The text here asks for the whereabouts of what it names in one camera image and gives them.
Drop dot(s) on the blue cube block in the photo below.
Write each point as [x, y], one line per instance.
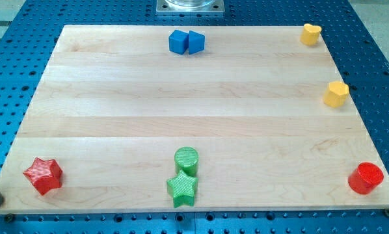
[178, 42]

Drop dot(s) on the blue perforated metal table plate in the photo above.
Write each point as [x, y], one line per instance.
[357, 34]

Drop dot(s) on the green cylinder block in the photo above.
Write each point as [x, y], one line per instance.
[186, 158]

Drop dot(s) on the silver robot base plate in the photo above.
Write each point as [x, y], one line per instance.
[190, 7]

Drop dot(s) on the red cylinder block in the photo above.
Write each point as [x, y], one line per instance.
[365, 178]

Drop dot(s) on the red star block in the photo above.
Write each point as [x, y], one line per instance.
[44, 175]

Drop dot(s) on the yellow pentagon block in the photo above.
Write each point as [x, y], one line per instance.
[336, 94]

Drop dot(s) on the green star block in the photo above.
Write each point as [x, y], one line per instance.
[182, 189]

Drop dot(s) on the yellow heart block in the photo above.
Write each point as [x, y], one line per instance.
[310, 34]

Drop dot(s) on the light wooden board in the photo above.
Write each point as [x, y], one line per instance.
[114, 104]

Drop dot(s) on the blue triangular prism block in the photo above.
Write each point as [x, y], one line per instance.
[196, 42]

